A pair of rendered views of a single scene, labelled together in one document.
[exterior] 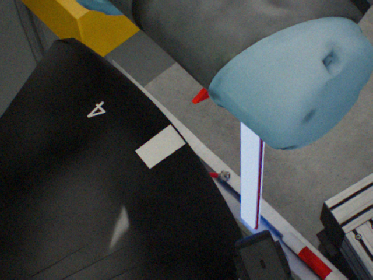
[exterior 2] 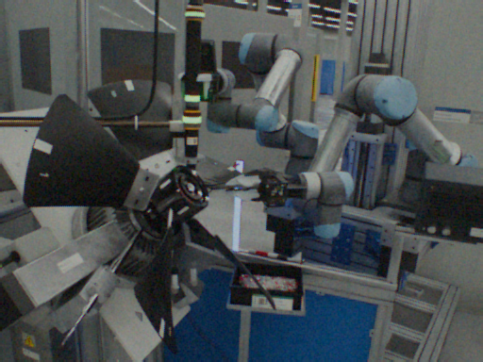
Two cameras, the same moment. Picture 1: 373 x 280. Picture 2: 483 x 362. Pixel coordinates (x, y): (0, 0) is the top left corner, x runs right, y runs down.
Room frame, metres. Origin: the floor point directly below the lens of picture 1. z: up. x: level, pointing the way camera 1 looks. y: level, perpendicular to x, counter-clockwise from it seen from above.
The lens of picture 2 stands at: (-0.80, 0.71, 1.51)
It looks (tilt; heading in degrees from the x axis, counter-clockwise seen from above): 16 degrees down; 326
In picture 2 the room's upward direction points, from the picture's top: 3 degrees clockwise
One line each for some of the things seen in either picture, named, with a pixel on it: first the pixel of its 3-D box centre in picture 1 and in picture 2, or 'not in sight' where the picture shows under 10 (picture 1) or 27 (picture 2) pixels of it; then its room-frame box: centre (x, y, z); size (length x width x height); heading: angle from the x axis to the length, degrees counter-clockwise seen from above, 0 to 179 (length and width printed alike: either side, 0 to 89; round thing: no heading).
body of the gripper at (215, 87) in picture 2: not in sight; (206, 86); (0.22, 0.14, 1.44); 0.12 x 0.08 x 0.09; 135
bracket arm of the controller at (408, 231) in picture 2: not in sight; (435, 235); (-0.17, -0.44, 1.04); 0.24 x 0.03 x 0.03; 35
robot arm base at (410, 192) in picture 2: not in sight; (419, 187); (0.07, -0.70, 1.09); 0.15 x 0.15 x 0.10
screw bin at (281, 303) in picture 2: not in sight; (267, 286); (0.11, -0.03, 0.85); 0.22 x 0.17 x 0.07; 50
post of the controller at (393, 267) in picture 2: not in sight; (395, 254); (-0.09, -0.38, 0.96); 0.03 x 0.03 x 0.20; 35
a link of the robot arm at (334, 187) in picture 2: not in sight; (331, 186); (0.03, -0.18, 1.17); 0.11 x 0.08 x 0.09; 72
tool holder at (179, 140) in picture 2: not in sight; (187, 141); (0.14, 0.23, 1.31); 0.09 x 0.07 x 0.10; 70
